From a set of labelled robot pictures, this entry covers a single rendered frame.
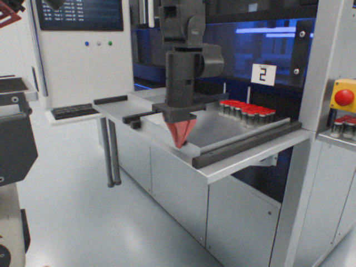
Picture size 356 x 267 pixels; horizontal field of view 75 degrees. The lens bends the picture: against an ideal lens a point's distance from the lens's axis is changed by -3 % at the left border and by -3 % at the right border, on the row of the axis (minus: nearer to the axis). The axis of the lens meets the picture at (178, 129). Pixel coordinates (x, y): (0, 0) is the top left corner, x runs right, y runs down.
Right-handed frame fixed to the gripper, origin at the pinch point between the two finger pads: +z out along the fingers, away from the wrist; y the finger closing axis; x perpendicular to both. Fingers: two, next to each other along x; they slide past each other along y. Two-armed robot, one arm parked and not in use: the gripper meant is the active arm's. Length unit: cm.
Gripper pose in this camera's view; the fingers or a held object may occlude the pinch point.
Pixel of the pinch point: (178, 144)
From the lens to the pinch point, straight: 53.6
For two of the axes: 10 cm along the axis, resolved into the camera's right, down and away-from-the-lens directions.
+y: 8.1, -1.8, 5.6
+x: -5.9, -2.9, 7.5
